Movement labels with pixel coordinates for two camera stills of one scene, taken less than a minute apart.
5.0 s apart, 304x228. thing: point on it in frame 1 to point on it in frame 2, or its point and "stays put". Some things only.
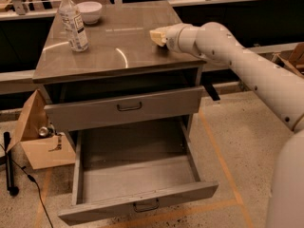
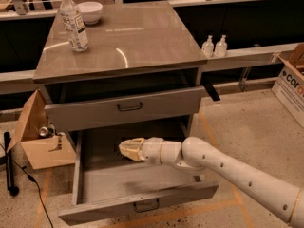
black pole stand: [13, 190] stays put
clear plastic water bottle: [73, 22] stays put
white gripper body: [175, 37] to [151, 149]
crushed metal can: [47, 131] stays put
